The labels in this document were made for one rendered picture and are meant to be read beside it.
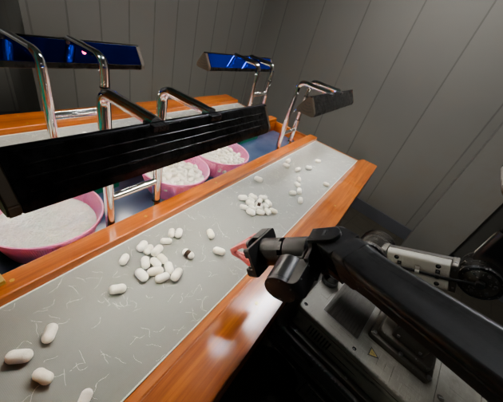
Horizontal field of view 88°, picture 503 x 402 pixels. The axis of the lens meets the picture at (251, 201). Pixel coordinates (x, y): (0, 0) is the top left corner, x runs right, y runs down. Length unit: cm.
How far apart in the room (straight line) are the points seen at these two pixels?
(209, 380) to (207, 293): 20
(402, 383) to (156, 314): 84
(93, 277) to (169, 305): 19
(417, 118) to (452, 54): 46
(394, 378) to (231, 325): 68
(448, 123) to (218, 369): 236
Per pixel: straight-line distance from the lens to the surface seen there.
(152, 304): 66
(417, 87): 260
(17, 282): 72
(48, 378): 61
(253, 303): 67
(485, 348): 32
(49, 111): 87
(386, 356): 118
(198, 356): 59
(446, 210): 249
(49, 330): 64
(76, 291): 70
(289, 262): 46
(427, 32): 264
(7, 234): 88
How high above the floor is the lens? 131
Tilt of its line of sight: 34 degrees down
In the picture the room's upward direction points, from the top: 18 degrees clockwise
